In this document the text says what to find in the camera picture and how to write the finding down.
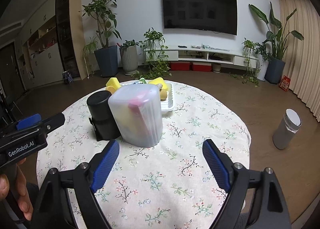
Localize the large yellow sponge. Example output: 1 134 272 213
106 77 122 91

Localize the small round yellow sponge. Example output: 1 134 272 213
159 89 168 101

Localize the green microfiber cloth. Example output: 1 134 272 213
138 78 148 84

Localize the yellow cartoon tissue pack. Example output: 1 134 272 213
106 86 116 94

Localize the blue Vinda tissue pack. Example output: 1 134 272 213
132 81 142 85

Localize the person's left hand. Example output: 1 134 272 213
0 157 34 222

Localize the black cylindrical container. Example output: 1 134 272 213
87 91 120 141

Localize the small blue box on floor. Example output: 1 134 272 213
62 70 73 85

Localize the translucent plastic storage container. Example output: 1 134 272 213
108 84 163 148

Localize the grey cylindrical trash can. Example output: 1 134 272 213
272 108 302 150

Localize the white plastic tray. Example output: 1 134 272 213
108 81 174 120

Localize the small white pot under console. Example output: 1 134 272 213
212 63 221 73

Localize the red storage box right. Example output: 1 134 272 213
192 62 212 72

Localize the red storage box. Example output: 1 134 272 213
170 61 191 71
192 62 212 72

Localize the red paper bag on floor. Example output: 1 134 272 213
278 75 291 92

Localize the red storage box left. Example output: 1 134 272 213
170 61 191 71

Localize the white TV console shelf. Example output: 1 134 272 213
145 45 259 68

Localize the large leaf plant blue pot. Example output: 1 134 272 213
248 3 304 85

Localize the trailing green vine plant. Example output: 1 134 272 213
131 27 172 80

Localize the trailing plant by console right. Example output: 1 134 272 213
229 38 266 88

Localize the plant in white ribbed pot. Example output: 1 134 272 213
119 40 138 75

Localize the beige window curtain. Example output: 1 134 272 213
279 0 319 120

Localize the tall plant in blue pot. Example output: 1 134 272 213
82 0 121 78

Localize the white wall cabinet unit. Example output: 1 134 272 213
15 0 63 89

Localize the wall mounted black television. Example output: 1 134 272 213
162 0 238 35

